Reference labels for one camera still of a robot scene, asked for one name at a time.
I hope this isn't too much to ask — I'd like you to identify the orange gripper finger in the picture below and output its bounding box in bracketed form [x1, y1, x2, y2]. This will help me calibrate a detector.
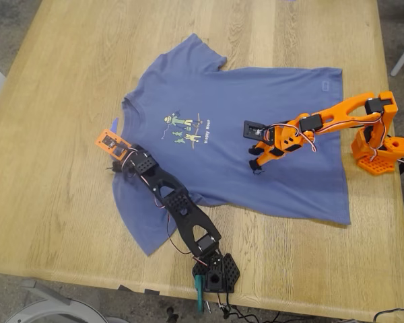
[248, 151, 285, 175]
[248, 143, 270, 156]

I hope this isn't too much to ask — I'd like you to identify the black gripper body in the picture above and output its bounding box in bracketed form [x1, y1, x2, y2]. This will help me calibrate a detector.
[119, 145, 141, 176]

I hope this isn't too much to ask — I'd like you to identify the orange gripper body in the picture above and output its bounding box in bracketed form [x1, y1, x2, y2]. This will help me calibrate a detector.
[261, 122, 316, 158]

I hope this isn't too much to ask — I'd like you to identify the blue printed T-shirt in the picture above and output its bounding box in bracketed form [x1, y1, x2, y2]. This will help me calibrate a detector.
[111, 32, 352, 256]

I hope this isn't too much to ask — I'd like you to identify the green table clamp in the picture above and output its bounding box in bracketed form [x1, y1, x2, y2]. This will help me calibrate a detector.
[194, 275, 206, 314]

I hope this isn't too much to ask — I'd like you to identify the grey round chair base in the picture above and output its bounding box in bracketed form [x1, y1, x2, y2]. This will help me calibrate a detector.
[5, 278, 131, 323]

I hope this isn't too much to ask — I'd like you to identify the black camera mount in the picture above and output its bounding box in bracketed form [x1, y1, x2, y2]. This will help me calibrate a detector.
[243, 119, 269, 139]

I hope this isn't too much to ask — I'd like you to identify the black cable bundle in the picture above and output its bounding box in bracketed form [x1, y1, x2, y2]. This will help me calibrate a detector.
[217, 292, 283, 323]

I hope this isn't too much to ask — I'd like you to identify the black looped cable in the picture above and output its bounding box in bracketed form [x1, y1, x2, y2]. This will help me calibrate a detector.
[372, 295, 404, 323]

